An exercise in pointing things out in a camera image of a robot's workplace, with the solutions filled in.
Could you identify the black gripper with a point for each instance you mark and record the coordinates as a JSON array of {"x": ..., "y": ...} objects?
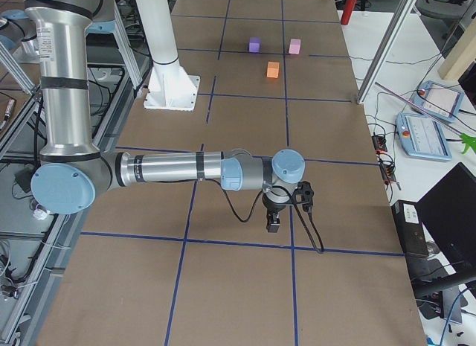
[{"x": 272, "y": 206}]

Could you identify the orange foam block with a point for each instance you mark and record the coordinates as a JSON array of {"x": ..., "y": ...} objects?
[{"x": 273, "y": 69}]

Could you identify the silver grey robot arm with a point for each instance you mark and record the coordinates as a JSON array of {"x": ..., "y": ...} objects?
[{"x": 73, "y": 171}]

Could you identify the brown paper mat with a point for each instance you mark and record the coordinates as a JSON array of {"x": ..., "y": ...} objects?
[{"x": 186, "y": 264}]

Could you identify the orange black connector strip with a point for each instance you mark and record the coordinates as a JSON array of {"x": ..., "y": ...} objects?
[{"x": 386, "y": 162}]

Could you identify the black box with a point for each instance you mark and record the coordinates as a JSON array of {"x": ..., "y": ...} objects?
[{"x": 409, "y": 229}]

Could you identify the lower teach pendant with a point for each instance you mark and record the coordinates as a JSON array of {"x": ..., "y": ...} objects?
[{"x": 422, "y": 137}]

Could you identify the teach pendant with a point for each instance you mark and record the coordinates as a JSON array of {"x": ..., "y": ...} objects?
[
  {"x": 439, "y": 100},
  {"x": 422, "y": 137}
]

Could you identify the pink foam block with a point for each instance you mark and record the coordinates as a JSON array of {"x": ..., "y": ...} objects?
[{"x": 294, "y": 46}]

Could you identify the purple foam block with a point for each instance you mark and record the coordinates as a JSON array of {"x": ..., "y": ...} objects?
[{"x": 254, "y": 45}]

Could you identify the black laptop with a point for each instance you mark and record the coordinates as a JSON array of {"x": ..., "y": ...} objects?
[{"x": 447, "y": 211}]

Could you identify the upper teach pendant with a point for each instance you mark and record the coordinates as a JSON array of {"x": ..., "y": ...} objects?
[{"x": 439, "y": 100}]

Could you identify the green plastic clamp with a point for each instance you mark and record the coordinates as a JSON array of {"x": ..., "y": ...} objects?
[{"x": 469, "y": 143}]

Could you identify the red cylinder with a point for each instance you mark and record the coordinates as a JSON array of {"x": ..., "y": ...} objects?
[{"x": 347, "y": 12}]

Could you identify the wooden board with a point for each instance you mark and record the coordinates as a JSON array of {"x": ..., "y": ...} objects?
[{"x": 461, "y": 56}]

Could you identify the grey office chair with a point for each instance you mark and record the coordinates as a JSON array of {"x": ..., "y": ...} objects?
[{"x": 448, "y": 11}]

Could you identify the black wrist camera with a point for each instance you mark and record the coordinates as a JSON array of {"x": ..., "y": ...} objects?
[{"x": 303, "y": 195}]

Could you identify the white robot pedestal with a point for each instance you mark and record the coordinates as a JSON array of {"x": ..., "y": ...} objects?
[{"x": 169, "y": 87}]

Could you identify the aluminium frame post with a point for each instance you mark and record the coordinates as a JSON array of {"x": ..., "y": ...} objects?
[{"x": 403, "y": 9}]

